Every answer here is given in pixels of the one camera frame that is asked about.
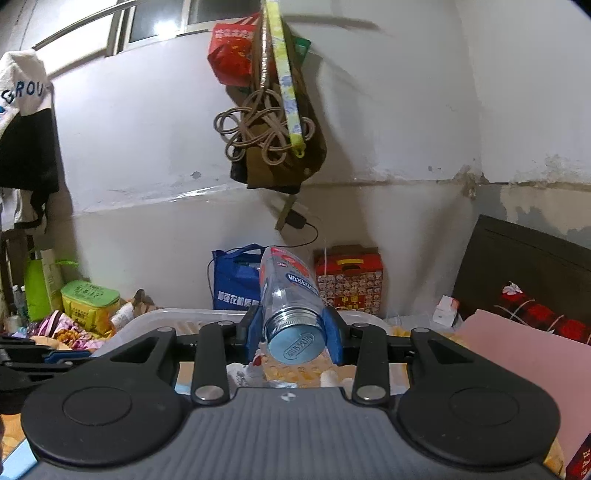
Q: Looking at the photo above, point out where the black power adapter with cable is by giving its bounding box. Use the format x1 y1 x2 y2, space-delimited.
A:
276 209 320 248

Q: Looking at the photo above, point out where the orange floral blanket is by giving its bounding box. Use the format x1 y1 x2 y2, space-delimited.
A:
1 311 116 459

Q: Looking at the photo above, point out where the red patterned gift box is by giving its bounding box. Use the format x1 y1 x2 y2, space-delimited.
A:
314 245 384 316

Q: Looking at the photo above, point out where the translucent white plastic basket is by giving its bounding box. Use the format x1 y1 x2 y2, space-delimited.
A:
91 308 392 365

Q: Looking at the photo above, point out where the red hanging bag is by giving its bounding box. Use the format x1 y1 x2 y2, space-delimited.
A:
207 13 259 87

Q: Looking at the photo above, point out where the dark wooden headboard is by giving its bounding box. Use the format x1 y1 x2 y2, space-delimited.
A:
452 215 591 324

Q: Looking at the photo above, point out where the white black hanging garment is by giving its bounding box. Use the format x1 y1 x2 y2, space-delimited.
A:
0 50 59 232

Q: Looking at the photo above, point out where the window with white frame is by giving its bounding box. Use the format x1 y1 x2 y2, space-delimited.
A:
32 0 262 56

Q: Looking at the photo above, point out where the blue non-woven tote bag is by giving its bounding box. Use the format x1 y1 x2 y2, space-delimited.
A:
211 243 264 311

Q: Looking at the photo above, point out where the red plaid pillow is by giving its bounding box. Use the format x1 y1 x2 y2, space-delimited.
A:
493 282 590 345

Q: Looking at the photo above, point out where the small white red box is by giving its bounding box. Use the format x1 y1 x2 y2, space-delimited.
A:
433 295 460 328

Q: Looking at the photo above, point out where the pink board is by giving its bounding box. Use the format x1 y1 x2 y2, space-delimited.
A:
457 310 591 462

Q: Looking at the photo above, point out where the dark olive hanging bag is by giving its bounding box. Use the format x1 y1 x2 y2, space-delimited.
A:
214 24 328 194

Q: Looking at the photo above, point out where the yellow floral lanyard strap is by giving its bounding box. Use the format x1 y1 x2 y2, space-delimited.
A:
263 0 308 159

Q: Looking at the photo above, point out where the green paper shopping bag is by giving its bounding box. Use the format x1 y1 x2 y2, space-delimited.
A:
24 249 78 322

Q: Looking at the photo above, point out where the green yellow gift box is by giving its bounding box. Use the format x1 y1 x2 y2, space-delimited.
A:
60 280 120 335

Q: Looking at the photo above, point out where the clear bottle with blue cap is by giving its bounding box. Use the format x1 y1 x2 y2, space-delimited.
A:
259 246 325 365

